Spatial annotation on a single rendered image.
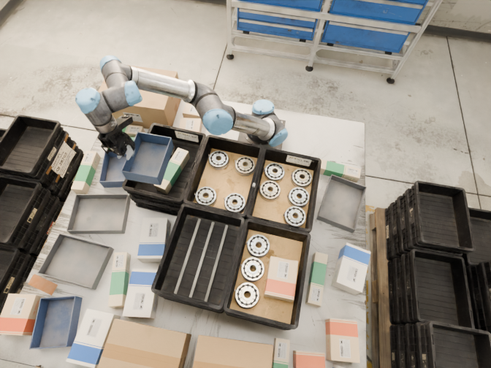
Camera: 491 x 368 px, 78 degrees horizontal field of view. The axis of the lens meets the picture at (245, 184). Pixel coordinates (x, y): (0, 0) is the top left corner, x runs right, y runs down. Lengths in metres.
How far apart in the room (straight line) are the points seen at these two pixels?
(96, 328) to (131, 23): 3.23
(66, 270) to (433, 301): 1.98
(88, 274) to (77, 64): 2.47
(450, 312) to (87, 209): 2.09
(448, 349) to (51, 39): 4.23
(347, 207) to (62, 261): 1.47
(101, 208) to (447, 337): 1.92
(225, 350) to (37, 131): 1.90
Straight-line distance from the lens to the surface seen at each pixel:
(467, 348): 2.09
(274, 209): 1.51
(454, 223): 2.27
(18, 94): 3.65
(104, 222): 1.74
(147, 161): 1.38
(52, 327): 1.71
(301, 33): 3.16
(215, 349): 1.35
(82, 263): 1.71
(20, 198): 2.45
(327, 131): 1.99
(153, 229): 1.55
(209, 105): 1.30
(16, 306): 1.72
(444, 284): 2.23
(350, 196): 1.78
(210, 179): 1.57
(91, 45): 3.85
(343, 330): 1.51
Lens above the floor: 2.21
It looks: 63 degrees down
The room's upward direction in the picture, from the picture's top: 4 degrees clockwise
